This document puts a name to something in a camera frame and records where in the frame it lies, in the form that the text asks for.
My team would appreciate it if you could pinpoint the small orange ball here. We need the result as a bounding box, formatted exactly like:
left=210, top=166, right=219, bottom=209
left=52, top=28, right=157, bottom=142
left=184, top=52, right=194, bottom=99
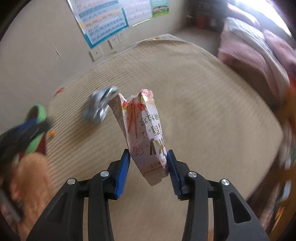
left=49, top=130, right=55, bottom=138

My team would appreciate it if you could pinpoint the brown plush teddy bear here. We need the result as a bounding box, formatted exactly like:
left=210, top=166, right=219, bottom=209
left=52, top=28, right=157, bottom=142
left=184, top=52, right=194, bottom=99
left=1, top=153, right=54, bottom=240

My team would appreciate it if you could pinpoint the grey blue crumpled wrapper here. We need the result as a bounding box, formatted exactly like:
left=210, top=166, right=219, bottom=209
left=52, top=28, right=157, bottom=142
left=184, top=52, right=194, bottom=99
left=82, top=86, right=118, bottom=123

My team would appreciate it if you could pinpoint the pink quilt bed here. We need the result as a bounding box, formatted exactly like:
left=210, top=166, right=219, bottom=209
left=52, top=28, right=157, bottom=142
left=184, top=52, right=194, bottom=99
left=217, top=17, right=290, bottom=110

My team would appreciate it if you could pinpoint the red container on shelf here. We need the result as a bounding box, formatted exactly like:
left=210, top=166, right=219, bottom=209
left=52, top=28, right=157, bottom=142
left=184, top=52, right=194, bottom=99
left=196, top=16, right=207, bottom=29

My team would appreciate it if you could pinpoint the dark metal shelf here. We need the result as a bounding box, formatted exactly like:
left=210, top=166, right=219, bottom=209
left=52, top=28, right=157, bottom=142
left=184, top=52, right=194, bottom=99
left=186, top=0, right=227, bottom=32

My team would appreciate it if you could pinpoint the white wall socket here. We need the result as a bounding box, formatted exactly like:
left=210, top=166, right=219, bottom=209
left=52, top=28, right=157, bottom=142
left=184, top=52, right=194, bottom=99
left=108, top=35, right=120, bottom=49

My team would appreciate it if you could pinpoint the blue pinyin wall poster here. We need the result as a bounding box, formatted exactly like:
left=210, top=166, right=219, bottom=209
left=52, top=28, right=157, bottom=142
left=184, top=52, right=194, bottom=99
left=68, top=0, right=128, bottom=49

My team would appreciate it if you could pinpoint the white chart wall poster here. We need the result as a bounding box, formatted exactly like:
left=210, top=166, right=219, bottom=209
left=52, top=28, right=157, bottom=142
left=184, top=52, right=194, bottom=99
left=119, top=0, right=152, bottom=27

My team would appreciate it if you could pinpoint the green blue wall poster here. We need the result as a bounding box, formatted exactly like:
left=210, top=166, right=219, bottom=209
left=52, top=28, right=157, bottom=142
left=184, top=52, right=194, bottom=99
left=151, top=0, right=169, bottom=18

